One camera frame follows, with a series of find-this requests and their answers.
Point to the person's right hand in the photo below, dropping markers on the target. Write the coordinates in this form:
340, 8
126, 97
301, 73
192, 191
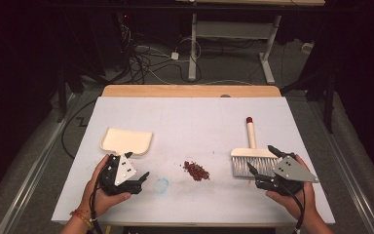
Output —
292, 204

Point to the cream dustpan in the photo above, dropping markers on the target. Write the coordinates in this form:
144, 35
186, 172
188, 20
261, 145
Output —
126, 140

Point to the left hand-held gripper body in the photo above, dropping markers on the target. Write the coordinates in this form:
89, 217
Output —
123, 172

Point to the metal floor rail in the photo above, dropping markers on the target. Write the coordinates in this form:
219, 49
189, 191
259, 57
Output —
347, 169
35, 165

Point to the white power adapter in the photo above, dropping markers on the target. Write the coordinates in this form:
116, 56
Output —
175, 56

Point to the wooden table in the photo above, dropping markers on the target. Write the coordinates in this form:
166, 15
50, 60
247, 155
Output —
191, 91

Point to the person's left hand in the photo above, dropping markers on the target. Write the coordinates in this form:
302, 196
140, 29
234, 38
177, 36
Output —
105, 201

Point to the scatter of red beans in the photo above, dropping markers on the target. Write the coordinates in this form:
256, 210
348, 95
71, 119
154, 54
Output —
196, 171

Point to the white power strip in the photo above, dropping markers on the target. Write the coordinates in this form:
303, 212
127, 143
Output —
307, 47

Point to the cream hand brush grey bristles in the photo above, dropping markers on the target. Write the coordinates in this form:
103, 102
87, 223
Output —
254, 159

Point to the white metal desk frame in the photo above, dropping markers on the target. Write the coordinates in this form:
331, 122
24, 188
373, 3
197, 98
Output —
233, 31

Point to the white foam board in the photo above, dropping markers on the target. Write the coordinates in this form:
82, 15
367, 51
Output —
188, 117

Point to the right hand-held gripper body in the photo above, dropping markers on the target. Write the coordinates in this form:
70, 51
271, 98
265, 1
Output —
292, 172

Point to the grey round table grommet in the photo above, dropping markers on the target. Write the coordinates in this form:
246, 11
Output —
225, 96

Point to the black metal stand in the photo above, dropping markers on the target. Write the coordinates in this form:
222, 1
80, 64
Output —
329, 104

